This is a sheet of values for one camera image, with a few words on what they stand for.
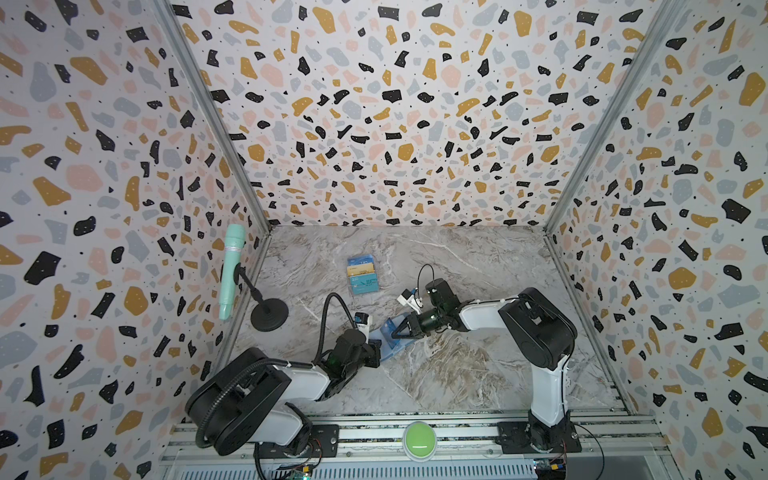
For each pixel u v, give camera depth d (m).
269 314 0.93
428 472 0.70
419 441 0.75
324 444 0.73
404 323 0.86
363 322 0.80
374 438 0.75
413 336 0.84
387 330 0.91
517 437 0.74
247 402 0.43
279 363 0.50
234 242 0.73
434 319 0.83
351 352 0.69
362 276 1.02
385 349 0.88
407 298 0.88
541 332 0.53
